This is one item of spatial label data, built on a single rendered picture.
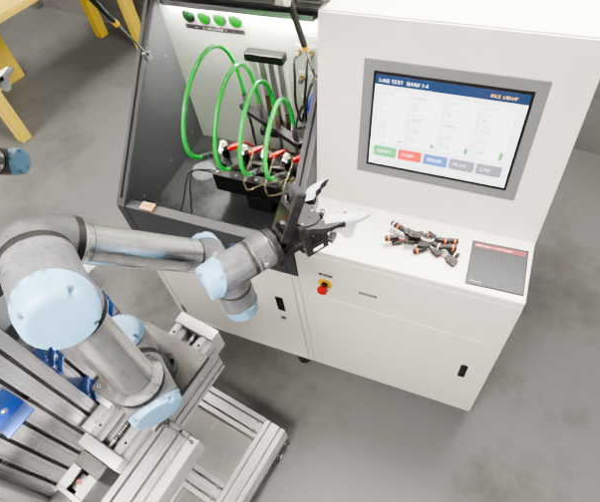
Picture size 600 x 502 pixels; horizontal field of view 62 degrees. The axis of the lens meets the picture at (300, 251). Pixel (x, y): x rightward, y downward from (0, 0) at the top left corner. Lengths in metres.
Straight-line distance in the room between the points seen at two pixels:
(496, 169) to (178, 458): 1.14
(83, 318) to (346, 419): 1.69
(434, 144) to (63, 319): 1.07
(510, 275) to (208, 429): 1.33
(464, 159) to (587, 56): 0.38
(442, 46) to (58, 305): 1.06
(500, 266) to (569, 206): 1.63
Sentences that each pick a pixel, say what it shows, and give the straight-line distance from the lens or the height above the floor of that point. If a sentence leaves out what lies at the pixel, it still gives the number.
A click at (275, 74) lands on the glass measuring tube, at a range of 1.84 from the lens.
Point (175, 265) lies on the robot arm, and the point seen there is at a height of 1.42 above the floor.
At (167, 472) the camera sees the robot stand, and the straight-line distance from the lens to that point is 1.39.
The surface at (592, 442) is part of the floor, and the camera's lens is 2.49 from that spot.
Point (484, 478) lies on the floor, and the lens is 2.33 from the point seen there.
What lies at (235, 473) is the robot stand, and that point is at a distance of 2.09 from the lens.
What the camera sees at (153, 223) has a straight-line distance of 1.89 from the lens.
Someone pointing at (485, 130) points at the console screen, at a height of 1.30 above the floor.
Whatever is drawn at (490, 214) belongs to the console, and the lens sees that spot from 1.58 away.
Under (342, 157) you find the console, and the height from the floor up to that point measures 1.14.
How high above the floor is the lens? 2.23
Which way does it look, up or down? 54 degrees down
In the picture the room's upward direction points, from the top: 10 degrees counter-clockwise
